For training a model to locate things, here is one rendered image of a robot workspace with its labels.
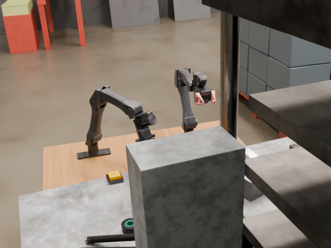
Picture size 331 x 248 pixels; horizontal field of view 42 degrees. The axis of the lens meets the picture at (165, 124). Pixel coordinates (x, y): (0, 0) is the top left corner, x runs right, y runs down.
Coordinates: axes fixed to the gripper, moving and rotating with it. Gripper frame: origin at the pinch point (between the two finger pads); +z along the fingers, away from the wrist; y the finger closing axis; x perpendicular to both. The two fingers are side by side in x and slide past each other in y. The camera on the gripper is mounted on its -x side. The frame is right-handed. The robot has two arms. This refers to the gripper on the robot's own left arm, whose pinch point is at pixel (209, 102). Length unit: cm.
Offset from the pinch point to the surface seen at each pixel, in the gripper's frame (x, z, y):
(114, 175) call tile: 36, -2, -52
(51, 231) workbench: 39, 30, -86
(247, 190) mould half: 33.1, 34.7, 7.3
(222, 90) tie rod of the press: -37, 71, -21
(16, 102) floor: 129, -363, -141
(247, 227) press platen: 13, 80, -14
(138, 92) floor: 129, -341, 19
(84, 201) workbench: 39, 12, -69
